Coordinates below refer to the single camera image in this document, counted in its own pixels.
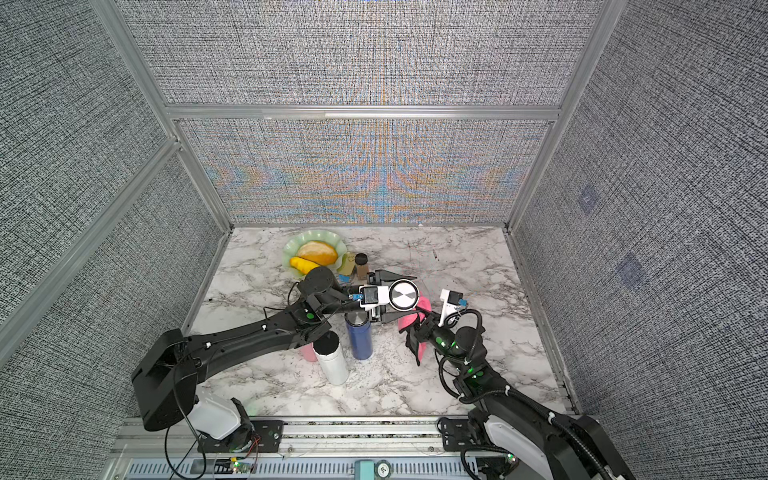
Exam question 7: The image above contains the green scalloped plate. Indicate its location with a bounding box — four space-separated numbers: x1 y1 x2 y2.
282 229 348 277

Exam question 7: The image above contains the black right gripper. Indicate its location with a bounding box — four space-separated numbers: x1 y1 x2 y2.
409 303 468 377

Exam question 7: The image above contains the orange bread bun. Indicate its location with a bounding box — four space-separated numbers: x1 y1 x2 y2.
296 240 339 266

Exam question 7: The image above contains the pink cloth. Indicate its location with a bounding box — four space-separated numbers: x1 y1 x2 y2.
397 296 432 365

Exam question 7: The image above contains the white thermos black lid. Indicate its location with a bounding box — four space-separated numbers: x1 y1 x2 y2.
313 331 349 385

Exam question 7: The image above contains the blue thermos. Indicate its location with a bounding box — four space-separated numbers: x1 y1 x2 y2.
345 311 373 360

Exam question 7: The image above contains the small brown spice jar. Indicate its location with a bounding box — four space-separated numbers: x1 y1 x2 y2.
354 253 369 282

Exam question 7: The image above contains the aluminium front rail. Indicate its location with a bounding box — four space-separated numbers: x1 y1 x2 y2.
101 415 619 480

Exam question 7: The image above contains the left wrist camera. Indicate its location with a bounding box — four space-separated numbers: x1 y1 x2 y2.
359 285 390 310

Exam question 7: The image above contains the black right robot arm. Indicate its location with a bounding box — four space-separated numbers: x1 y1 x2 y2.
400 309 635 479

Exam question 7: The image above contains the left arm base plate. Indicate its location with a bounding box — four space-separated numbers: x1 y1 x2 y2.
197 420 285 455

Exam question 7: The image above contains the pink thermos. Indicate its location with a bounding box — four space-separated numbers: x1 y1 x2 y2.
299 343 318 363

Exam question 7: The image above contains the yellow banana toy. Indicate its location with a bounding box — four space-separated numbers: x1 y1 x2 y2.
289 257 320 276

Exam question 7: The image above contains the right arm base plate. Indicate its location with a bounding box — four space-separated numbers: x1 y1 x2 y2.
436 417 493 453

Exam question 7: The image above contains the gold gradient thermos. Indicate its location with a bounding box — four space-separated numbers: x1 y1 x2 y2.
388 279 420 311

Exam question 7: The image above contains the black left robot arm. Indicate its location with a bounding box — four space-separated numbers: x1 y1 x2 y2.
131 267 420 440

